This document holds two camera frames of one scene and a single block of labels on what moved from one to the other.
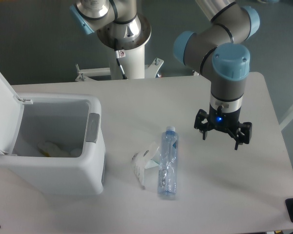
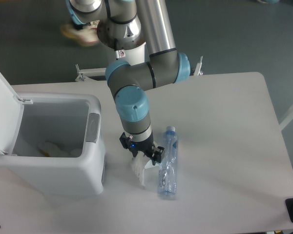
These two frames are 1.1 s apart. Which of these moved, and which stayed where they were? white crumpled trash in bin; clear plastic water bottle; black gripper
Moved: black gripper
Stayed: clear plastic water bottle; white crumpled trash in bin
